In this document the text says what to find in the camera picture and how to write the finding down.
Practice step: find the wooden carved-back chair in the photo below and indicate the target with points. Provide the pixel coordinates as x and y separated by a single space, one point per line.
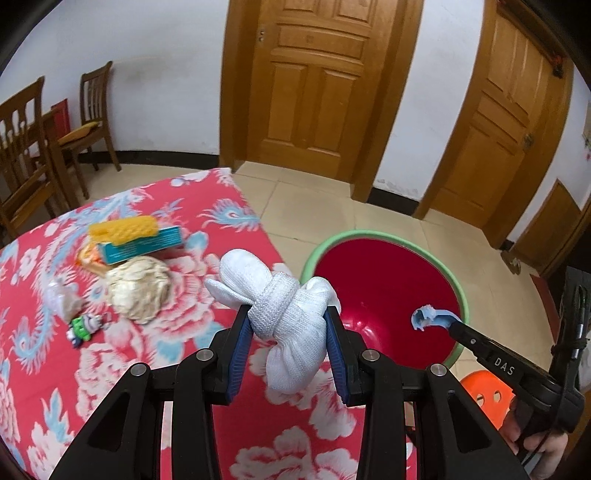
23 98

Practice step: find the wooden panel door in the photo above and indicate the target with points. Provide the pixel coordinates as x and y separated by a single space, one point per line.
314 92
498 115

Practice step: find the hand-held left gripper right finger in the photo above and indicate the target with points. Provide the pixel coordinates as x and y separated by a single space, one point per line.
337 355

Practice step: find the teal cardboard box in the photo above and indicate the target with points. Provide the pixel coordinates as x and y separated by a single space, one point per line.
143 244

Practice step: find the red basin with green rim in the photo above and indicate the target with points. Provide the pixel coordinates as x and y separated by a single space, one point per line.
388 277

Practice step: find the red floral tablecloth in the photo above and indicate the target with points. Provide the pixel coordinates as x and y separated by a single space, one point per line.
138 332

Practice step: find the clear plastic bag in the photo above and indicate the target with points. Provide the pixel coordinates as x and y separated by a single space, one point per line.
64 300

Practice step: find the small toy figure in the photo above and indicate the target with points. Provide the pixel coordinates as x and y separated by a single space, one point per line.
83 325

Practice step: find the light blue plastic piece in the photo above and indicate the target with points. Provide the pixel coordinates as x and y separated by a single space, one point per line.
438 316

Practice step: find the person's right hand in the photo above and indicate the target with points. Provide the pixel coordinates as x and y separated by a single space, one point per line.
549 454

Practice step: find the orange plastic stool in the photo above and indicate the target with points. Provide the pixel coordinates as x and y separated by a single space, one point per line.
475 383

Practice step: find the paper ball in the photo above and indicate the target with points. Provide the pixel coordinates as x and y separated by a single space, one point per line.
138 286

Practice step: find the yellow seat cushion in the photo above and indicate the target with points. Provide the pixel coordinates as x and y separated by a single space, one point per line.
78 132

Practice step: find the red box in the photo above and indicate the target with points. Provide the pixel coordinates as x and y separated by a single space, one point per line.
61 117

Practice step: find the white knotted sock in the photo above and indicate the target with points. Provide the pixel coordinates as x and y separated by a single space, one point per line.
295 332

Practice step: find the low wooden cabinet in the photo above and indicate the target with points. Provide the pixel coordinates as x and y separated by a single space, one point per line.
549 226

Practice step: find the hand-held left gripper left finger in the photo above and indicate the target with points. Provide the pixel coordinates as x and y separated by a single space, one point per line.
240 350

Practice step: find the orange snack wrapper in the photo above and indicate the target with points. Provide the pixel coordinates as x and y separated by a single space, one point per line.
90 258

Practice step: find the wooden chair with cushion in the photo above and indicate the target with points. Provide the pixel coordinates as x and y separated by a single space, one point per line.
96 72

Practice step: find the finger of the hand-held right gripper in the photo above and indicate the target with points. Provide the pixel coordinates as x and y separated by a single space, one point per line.
466 334

